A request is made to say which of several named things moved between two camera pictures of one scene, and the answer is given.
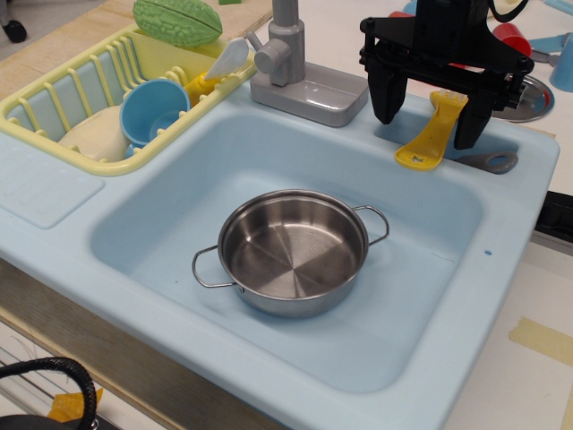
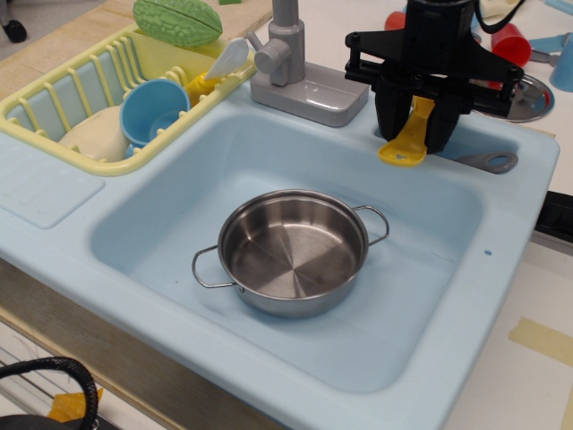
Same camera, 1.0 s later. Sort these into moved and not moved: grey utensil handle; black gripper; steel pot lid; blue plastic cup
Moved: black gripper
Not moved: steel pot lid; blue plastic cup; grey utensil handle
